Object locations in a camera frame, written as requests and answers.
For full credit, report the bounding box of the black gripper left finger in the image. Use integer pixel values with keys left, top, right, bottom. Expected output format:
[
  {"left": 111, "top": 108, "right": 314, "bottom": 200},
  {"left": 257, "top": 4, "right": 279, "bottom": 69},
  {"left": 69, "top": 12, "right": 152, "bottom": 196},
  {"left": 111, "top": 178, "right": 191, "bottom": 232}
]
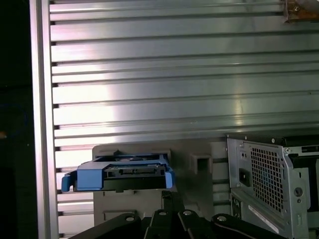
[{"left": 74, "top": 190, "right": 178, "bottom": 239}]

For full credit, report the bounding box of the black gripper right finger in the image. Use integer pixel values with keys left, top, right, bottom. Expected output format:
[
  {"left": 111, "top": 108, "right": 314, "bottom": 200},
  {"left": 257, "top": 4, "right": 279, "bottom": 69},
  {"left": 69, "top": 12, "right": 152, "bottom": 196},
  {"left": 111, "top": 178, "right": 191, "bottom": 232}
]
[{"left": 173, "top": 191, "right": 282, "bottom": 239}]

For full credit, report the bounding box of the hard disk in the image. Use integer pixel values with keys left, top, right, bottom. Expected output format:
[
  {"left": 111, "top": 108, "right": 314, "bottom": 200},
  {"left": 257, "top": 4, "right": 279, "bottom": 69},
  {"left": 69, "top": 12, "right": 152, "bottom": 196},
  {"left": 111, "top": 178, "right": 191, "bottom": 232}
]
[{"left": 61, "top": 153, "right": 177, "bottom": 194}]

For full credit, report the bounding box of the grey parts rack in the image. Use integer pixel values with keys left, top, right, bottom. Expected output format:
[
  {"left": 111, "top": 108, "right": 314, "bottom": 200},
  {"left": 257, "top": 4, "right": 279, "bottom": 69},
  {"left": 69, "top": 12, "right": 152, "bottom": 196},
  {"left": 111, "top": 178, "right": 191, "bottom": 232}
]
[{"left": 92, "top": 142, "right": 214, "bottom": 239}]

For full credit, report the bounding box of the black PC case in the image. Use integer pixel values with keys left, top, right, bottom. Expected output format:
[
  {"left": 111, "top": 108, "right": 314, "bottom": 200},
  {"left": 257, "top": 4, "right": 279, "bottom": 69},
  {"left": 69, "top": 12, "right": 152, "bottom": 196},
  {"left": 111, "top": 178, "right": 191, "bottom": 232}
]
[{"left": 225, "top": 132, "right": 319, "bottom": 239}]

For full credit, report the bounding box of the grey power supply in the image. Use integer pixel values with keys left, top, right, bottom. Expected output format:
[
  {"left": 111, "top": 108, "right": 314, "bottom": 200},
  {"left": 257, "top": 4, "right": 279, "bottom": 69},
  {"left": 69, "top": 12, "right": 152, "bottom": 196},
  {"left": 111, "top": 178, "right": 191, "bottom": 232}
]
[{"left": 236, "top": 143, "right": 291, "bottom": 215}]

